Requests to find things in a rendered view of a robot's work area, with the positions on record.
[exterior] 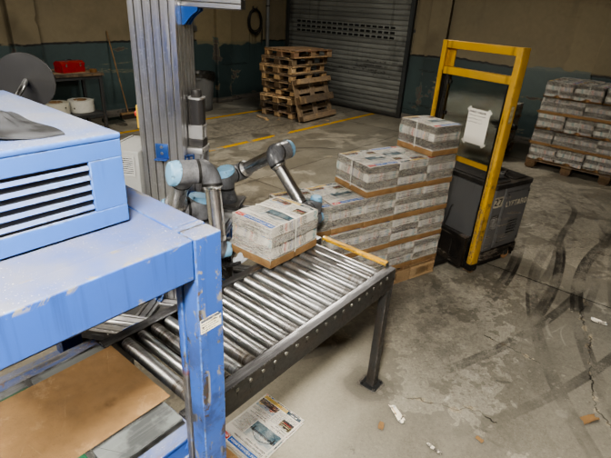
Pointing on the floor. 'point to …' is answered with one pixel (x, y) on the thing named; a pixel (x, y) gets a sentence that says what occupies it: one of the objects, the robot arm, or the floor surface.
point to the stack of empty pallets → (290, 65)
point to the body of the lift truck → (507, 210)
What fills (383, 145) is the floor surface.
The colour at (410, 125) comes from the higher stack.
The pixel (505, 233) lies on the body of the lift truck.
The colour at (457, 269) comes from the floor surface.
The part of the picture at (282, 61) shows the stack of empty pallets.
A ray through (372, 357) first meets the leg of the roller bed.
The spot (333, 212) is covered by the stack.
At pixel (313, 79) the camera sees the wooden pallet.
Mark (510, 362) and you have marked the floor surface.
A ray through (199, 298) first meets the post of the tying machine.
